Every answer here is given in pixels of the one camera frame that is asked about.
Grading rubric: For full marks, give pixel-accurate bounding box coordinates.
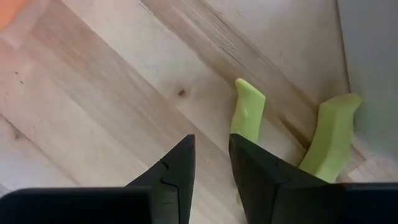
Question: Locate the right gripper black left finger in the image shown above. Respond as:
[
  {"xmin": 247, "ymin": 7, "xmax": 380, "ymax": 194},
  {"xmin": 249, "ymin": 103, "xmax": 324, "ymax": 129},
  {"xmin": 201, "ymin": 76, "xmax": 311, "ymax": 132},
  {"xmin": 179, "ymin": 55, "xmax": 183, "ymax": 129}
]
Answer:
[{"xmin": 125, "ymin": 134, "xmax": 196, "ymax": 224}]

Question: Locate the grey plastic bin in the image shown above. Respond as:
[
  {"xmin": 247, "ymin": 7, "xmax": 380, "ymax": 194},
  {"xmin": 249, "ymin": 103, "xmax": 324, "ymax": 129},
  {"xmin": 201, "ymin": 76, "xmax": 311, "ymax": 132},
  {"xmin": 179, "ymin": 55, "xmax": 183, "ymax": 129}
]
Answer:
[{"xmin": 336, "ymin": 0, "xmax": 398, "ymax": 162}]

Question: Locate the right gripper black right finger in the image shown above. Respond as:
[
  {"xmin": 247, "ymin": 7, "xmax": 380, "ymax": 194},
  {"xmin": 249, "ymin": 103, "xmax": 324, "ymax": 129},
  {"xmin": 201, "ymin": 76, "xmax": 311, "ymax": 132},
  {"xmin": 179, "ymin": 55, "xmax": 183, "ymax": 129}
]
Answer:
[{"xmin": 228, "ymin": 133, "xmax": 329, "ymax": 224}]

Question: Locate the orange translucent plastic bin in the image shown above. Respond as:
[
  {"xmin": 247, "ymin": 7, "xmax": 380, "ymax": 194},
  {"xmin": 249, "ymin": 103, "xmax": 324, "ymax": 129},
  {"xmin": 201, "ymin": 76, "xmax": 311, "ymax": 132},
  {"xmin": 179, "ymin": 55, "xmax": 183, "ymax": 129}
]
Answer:
[{"xmin": 0, "ymin": 0, "xmax": 29, "ymax": 32}]

